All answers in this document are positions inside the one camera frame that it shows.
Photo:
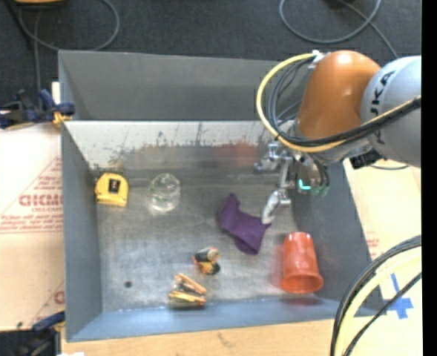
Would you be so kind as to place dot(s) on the purple cloth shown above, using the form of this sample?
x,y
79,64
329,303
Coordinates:
x,y
242,226

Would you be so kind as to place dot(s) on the black cylinder on white bracket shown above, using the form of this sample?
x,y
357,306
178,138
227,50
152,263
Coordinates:
x,y
366,159

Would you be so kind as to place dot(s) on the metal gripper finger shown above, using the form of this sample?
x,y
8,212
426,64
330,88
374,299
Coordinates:
x,y
272,206
268,159

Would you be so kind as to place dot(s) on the brown cardboard board, red print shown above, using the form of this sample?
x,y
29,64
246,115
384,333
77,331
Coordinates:
x,y
25,236

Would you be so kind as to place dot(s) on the orange-red plastic cup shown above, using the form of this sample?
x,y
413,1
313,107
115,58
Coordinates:
x,y
300,262

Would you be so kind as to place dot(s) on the yellow tape measure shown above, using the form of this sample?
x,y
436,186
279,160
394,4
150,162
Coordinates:
x,y
111,189

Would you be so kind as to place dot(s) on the grey metal bin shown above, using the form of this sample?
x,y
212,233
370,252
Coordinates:
x,y
158,232

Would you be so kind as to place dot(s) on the clear glass jar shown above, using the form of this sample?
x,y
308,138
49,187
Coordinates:
x,y
164,195

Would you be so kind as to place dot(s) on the black and orange toy figure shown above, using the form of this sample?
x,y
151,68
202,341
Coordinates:
x,y
207,261

